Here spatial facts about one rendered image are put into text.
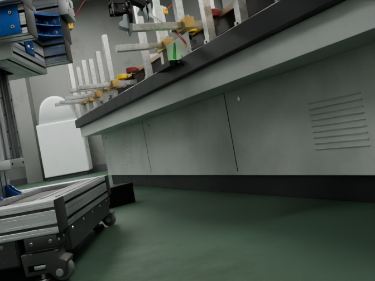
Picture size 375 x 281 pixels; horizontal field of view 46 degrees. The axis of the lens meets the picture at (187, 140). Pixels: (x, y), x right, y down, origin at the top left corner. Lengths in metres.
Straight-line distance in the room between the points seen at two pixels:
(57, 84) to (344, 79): 7.97
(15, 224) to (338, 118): 1.10
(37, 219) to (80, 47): 8.07
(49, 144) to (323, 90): 7.00
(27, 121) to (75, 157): 1.37
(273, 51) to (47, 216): 0.90
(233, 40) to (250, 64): 0.11
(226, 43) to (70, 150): 6.70
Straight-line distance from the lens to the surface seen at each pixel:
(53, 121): 8.36
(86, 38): 9.25
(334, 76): 1.65
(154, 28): 2.05
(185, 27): 2.07
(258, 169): 2.10
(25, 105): 9.13
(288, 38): 1.51
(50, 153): 8.32
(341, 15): 1.34
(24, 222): 1.28
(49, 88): 9.27
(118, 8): 2.00
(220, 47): 1.78
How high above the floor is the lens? 0.33
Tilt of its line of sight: level
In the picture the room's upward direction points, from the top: 10 degrees counter-clockwise
